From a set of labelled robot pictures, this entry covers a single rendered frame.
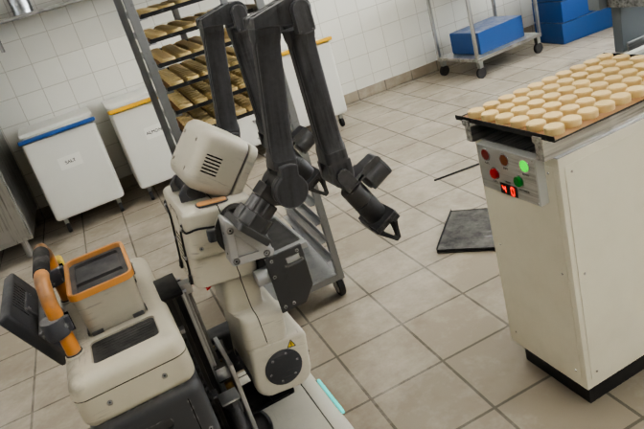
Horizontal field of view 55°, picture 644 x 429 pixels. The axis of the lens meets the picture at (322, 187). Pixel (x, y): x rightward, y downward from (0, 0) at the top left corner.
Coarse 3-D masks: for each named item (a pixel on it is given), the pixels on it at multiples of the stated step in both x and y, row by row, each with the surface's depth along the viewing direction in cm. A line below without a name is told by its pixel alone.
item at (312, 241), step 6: (288, 216) 323; (288, 222) 316; (294, 222) 314; (294, 228) 308; (300, 228) 306; (300, 234) 300; (306, 234) 298; (312, 240) 290; (312, 246) 284; (318, 246) 283; (318, 252) 278; (324, 252) 276; (324, 258) 271; (330, 258) 270
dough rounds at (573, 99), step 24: (576, 72) 192; (600, 72) 186; (624, 72) 177; (504, 96) 186; (528, 96) 181; (552, 96) 174; (576, 96) 169; (600, 96) 165; (624, 96) 159; (480, 120) 178; (504, 120) 168; (528, 120) 164; (552, 120) 159; (576, 120) 154
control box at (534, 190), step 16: (480, 144) 178; (496, 144) 175; (480, 160) 181; (496, 160) 173; (512, 160) 167; (528, 160) 161; (512, 176) 170; (528, 176) 163; (544, 176) 162; (528, 192) 166; (544, 192) 163
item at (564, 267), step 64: (640, 128) 165; (576, 192) 161; (640, 192) 171; (512, 256) 191; (576, 256) 166; (640, 256) 177; (512, 320) 206; (576, 320) 174; (640, 320) 184; (576, 384) 192
